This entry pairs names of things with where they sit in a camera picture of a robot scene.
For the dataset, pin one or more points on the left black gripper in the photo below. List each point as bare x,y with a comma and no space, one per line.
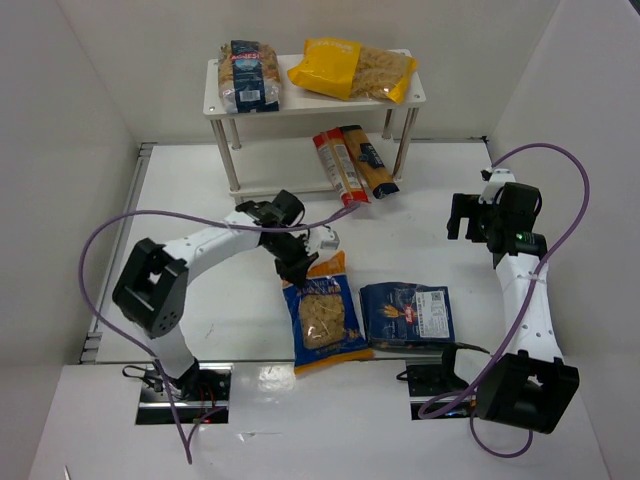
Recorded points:
292,257

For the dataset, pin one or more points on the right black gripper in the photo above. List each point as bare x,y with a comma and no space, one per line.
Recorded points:
465,217

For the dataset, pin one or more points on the orange blue orecchiette bag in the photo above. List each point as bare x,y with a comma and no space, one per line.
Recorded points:
325,327

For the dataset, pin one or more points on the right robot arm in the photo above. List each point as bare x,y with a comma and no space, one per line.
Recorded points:
526,385

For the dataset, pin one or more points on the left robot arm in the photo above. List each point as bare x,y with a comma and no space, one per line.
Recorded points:
151,290

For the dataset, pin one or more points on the white two-tier shelf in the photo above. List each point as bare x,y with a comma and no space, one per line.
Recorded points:
261,168

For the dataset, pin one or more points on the dark blue pasta box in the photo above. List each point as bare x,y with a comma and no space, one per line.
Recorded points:
406,316

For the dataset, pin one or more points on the yellow fusilli pasta bag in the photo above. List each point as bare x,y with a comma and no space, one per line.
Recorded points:
348,70

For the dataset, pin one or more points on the blue clear pasta bag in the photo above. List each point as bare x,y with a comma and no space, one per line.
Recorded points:
248,77

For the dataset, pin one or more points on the yellow blue spaghetti pack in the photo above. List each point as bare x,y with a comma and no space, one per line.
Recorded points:
368,162

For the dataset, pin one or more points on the red spaghetti pack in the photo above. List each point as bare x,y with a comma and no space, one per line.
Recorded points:
336,161

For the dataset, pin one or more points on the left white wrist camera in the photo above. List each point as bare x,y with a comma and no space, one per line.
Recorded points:
321,238

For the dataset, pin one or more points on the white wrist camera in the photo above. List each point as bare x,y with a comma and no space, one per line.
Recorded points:
321,238
495,179

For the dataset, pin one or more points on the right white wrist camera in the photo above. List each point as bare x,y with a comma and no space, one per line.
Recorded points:
495,179

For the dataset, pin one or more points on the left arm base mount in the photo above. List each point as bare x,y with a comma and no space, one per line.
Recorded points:
210,395

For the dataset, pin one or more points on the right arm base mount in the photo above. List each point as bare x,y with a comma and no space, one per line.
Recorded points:
441,370

